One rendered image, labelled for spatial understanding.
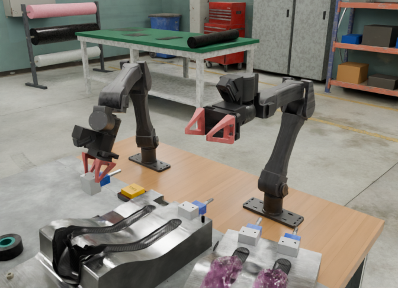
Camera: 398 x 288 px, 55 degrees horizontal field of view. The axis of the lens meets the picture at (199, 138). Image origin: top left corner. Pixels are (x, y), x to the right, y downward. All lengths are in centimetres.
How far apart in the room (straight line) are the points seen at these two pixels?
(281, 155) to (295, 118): 12
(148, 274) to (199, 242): 18
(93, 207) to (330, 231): 78
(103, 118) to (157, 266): 43
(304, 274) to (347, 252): 23
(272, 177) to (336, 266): 31
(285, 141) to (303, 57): 542
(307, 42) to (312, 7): 53
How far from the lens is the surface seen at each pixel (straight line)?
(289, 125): 122
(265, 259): 103
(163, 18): 842
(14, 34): 773
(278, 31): 682
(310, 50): 652
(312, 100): 124
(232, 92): 89
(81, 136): 113
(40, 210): 140
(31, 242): 126
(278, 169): 120
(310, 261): 105
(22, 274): 105
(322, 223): 130
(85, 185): 121
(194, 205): 110
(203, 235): 109
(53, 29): 672
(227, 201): 135
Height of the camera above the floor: 150
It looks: 22 degrees down
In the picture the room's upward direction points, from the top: straight up
